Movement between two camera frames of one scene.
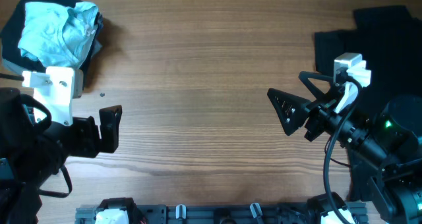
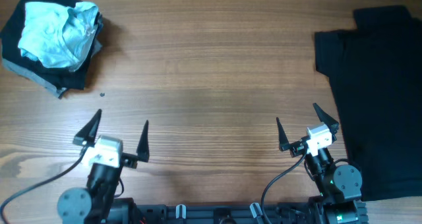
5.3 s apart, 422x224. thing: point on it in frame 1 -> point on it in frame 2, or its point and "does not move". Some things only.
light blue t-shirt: [57, 36] does not move
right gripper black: [301, 113] -> [296, 147]
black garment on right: [389, 41] does not move
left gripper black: [89, 132] -> [84, 136]
